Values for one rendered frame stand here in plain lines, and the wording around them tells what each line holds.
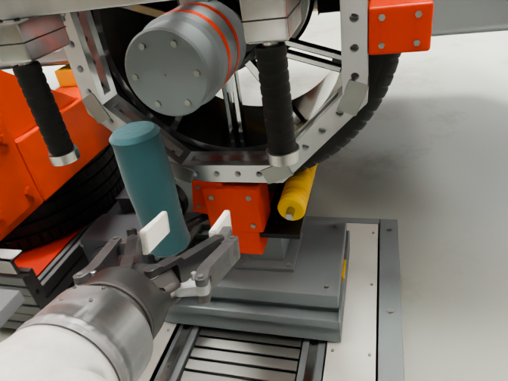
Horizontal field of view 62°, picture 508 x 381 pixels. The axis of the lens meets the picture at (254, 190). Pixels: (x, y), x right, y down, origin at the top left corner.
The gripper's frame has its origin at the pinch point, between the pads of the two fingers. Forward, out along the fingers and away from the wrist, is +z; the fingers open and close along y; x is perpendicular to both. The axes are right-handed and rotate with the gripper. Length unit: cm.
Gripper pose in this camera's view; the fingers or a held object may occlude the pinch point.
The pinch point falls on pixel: (190, 229)
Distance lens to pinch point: 53.9
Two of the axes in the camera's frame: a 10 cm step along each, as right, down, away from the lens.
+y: -9.8, 0.3, 2.1
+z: 1.9, -3.1, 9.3
